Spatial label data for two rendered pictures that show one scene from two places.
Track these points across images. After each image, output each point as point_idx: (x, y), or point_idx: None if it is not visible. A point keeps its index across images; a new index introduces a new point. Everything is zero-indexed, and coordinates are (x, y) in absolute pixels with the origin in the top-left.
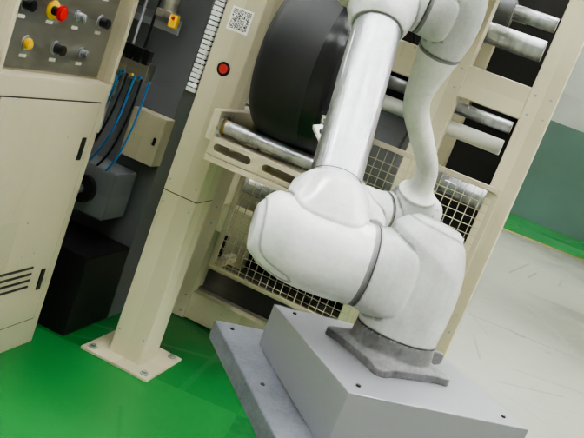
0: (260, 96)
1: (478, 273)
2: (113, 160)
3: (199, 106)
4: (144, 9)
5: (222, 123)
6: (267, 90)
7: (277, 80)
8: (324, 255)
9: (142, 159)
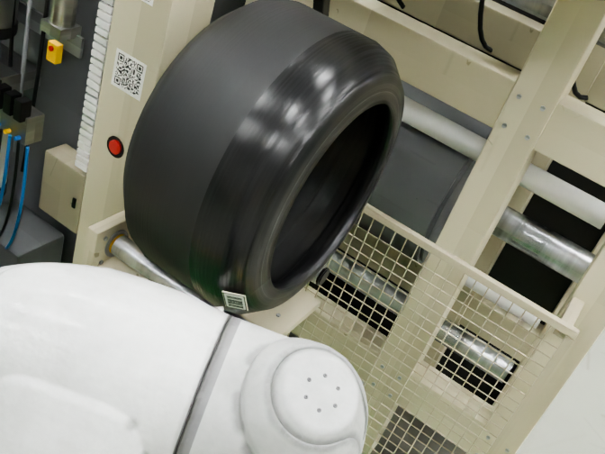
0: (134, 238)
1: (543, 407)
2: (10, 239)
3: (92, 195)
4: (29, 17)
5: (107, 245)
6: (139, 235)
7: (148, 226)
8: None
9: (65, 222)
